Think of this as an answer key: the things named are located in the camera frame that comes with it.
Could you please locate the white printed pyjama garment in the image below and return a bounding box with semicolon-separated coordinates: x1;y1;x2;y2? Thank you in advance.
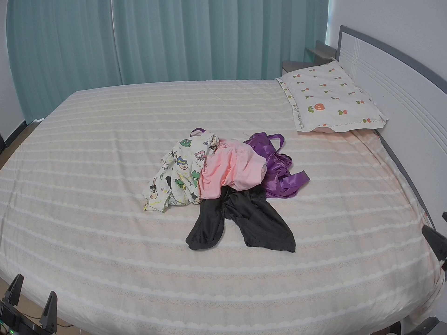
141;128;224;213

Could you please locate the pink garment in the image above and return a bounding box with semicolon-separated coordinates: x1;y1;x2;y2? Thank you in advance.
199;138;268;200

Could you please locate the bed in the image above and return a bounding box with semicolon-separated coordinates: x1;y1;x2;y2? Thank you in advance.
0;25;447;335

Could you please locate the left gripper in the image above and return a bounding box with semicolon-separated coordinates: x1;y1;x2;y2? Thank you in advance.
0;274;58;335

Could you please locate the black T-shirt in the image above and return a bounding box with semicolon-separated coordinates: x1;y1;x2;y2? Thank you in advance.
185;186;297;253

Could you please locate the blue-green curtain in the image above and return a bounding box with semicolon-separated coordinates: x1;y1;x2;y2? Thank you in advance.
111;0;330;84
6;0;123;122

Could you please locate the purple garment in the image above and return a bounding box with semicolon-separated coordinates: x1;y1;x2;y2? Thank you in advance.
191;128;311;199

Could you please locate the white printed pillow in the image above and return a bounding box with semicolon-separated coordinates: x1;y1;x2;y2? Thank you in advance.
275;60;390;133

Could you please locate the grey bedside table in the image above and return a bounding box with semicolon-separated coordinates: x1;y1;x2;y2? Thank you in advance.
281;40;337;79

